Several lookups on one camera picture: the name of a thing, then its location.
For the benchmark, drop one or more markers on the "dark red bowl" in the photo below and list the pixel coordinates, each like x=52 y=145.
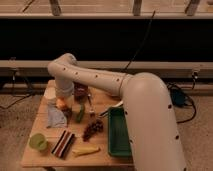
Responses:
x=80 y=91

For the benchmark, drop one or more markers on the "green pea pod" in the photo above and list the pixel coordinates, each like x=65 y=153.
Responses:
x=80 y=114

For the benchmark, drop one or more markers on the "purple grape bunch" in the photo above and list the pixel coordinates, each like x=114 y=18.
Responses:
x=92 y=128

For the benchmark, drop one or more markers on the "green plastic tray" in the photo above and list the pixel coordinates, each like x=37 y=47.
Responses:
x=118 y=139

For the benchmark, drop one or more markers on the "orange apple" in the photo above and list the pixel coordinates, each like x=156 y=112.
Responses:
x=60 y=104

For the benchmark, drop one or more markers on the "green plastic cup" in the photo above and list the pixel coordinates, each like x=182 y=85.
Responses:
x=38 y=142

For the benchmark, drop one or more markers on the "wooden table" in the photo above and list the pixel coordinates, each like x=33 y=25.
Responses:
x=35 y=159

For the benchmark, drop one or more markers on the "white lidded container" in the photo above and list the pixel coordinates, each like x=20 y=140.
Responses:
x=50 y=95

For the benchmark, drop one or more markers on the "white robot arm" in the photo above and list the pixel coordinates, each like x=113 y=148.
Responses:
x=150 y=117

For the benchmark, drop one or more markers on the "yellow translucent gripper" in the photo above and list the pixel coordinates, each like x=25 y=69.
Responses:
x=67 y=101

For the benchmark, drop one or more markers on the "blue power adapter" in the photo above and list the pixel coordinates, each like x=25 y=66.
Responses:
x=178 y=98

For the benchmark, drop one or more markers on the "metal fork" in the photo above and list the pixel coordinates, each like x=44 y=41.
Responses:
x=92 y=112

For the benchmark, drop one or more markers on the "blue grey cloth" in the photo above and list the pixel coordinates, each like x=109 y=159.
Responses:
x=56 y=118

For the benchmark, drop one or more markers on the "striped red black block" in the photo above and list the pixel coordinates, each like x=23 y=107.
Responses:
x=62 y=144

